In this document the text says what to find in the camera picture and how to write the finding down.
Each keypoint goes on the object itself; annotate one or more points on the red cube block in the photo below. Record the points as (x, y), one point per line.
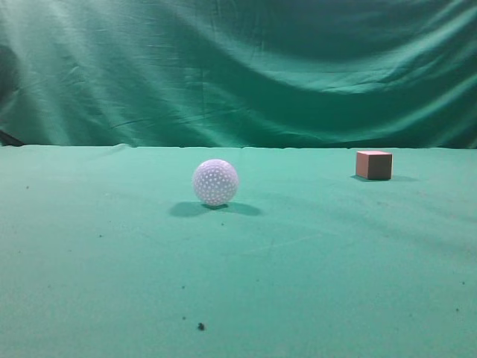
(374, 165)

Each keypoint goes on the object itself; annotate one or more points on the white dimpled ball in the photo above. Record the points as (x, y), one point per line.
(215, 182)

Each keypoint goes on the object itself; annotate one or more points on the green backdrop cloth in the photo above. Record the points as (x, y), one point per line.
(270, 74)

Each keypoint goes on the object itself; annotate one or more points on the green table cloth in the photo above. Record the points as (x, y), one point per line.
(108, 252)

